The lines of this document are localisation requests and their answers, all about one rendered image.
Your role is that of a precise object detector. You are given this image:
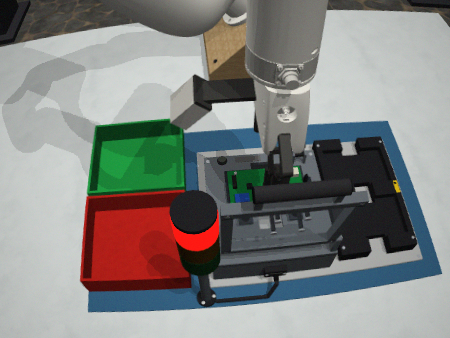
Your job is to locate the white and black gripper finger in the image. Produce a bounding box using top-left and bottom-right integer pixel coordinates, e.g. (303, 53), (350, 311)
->
(254, 112), (259, 133)
(263, 133), (294, 186)

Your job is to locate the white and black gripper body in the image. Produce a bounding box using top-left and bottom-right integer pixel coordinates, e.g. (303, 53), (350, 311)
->
(245, 62), (316, 156)

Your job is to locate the green circuit board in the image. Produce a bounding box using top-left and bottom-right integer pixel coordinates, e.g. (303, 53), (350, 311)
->
(227, 166), (303, 203)

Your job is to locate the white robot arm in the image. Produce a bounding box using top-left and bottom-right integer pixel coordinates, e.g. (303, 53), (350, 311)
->
(99, 0), (328, 130)

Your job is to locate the red open bin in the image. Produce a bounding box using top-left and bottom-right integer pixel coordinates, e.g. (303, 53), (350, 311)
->
(80, 190), (192, 292)

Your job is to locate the green open-top bin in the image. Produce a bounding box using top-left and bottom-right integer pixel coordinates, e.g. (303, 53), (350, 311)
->
(87, 119), (186, 196)

